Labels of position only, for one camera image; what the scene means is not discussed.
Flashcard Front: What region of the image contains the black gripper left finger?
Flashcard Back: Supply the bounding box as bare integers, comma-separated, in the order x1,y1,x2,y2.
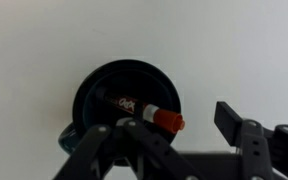
52,117,205,180

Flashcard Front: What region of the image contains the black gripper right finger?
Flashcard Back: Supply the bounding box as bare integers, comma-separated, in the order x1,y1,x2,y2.
214,101,288,180

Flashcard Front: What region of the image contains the marker with red cap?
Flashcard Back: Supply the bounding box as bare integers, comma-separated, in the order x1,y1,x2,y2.
97,88,186,135

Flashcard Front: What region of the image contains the dark teal mug with logo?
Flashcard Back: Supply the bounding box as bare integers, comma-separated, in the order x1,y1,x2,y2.
57,59,182,168

